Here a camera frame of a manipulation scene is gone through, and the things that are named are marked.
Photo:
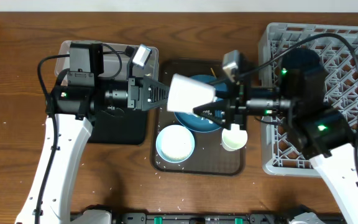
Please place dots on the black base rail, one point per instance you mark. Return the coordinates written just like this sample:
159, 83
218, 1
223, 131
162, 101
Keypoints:
301, 214

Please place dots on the pink cup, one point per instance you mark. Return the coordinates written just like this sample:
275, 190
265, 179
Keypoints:
185, 94

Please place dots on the blue plate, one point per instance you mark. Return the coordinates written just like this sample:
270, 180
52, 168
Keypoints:
196, 123

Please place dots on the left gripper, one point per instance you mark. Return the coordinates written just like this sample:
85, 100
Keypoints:
139, 93

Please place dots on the light blue rice bowl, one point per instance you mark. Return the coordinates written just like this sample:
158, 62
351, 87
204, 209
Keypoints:
175, 143

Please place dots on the grey dishwasher rack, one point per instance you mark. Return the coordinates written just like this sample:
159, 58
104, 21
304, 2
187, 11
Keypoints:
279, 156

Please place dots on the white green cup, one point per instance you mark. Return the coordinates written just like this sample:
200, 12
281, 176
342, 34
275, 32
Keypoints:
234, 138

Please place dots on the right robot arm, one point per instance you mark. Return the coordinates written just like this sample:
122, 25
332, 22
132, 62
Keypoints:
319, 131

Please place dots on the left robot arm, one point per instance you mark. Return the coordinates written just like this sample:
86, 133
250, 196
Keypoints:
103, 96

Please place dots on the clear plastic bin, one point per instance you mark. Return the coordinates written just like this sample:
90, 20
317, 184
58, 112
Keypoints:
115, 65

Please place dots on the black plastic tray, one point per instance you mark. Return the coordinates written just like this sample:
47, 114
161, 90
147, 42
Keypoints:
123, 127

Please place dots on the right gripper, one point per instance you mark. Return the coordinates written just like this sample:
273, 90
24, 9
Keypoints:
235, 107

